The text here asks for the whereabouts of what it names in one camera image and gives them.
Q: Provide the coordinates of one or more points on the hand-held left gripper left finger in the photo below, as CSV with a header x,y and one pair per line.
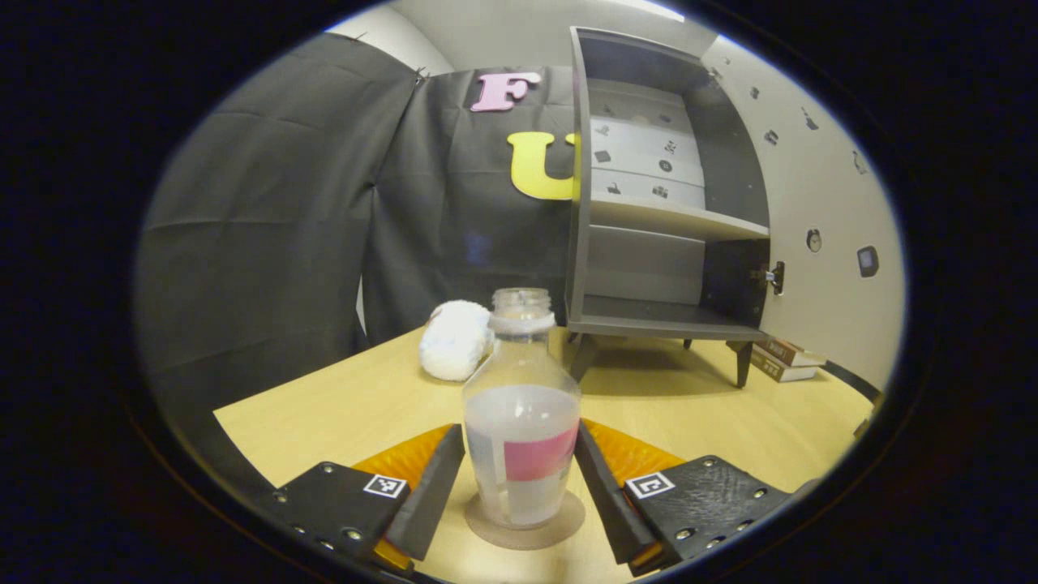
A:
x,y
426,499

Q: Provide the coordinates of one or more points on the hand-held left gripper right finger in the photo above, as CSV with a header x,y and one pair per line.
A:
x,y
604,499

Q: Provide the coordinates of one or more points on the round brown coaster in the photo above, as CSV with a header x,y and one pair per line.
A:
x,y
568,523

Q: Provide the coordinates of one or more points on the clear bottle with pink label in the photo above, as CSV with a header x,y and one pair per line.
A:
x,y
519,405

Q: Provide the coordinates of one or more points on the grey cabinet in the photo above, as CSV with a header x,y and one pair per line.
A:
x,y
649,316

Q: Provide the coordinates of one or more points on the white cabinet door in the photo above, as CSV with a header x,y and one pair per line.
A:
x,y
827,308

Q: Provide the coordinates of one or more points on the metal cabinet hinge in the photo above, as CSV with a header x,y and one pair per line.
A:
x,y
772,277

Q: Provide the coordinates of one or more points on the white fluffy plush toy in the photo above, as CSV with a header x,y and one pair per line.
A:
x,y
450,345

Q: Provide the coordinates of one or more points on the brown book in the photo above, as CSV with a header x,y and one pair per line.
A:
x,y
791,353

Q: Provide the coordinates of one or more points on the black backdrop cloth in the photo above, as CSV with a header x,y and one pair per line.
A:
x,y
268,227

